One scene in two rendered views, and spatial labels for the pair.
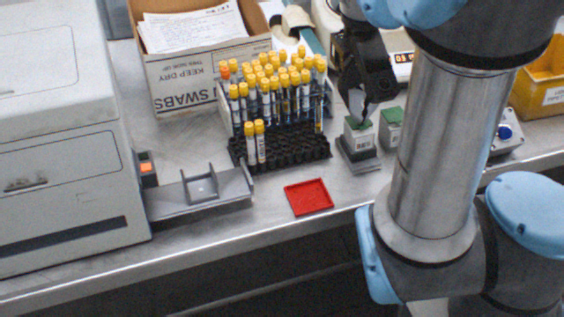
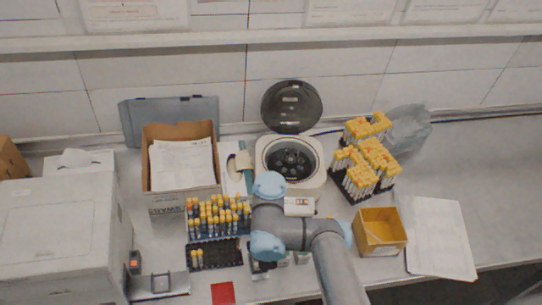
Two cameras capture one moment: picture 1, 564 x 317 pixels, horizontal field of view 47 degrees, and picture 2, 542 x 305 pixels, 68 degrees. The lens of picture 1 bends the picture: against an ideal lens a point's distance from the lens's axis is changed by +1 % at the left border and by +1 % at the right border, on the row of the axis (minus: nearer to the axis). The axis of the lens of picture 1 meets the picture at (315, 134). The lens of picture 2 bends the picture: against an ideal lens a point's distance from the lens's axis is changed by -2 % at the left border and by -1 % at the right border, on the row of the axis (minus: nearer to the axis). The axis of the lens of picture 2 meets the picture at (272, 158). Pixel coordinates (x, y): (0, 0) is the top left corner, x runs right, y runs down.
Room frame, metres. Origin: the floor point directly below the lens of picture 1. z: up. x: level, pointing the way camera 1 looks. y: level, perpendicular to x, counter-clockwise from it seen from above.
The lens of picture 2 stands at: (0.31, -0.09, 2.07)
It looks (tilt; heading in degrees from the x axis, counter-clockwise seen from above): 51 degrees down; 2
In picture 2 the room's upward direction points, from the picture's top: 8 degrees clockwise
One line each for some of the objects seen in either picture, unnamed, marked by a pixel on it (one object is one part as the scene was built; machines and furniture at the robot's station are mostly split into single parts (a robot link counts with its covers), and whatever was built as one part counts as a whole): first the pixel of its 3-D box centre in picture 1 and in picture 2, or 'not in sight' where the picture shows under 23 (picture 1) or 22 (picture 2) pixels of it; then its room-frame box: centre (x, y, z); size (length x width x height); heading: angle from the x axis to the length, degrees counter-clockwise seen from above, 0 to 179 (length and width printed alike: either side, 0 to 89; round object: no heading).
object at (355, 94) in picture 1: (349, 98); not in sight; (0.85, -0.06, 1.00); 0.06 x 0.03 x 0.09; 20
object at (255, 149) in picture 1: (278, 129); (213, 247); (0.85, 0.07, 0.93); 0.17 x 0.09 x 0.11; 110
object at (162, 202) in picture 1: (187, 191); (153, 284); (0.71, 0.21, 0.92); 0.21 x 0.07 x 0.05; 109
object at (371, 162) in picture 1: (358, 148); (258, 264); (0.84, -0.08, 0.89); 0.09 x 0.05 x 0.04; 19
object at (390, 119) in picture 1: (393, 129); (281, 256); (0.87, -0.14, 0.91); 0.05 x 0.04 x 0.07; 19
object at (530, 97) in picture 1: (542, 76); (378, 231); (1.01, -0.44, 0.93); 0.13 x 0.13 x 0.10; 15
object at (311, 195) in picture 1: (308, 196); (223, 293); (0.74, 0.01, 0.88); 0.07 x 0.07 x 0.01; 19
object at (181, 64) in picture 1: (197, 37); (181, 166); (1.11, 0.24, 0.95); 0.29 x 0.25 x 0.15; 19
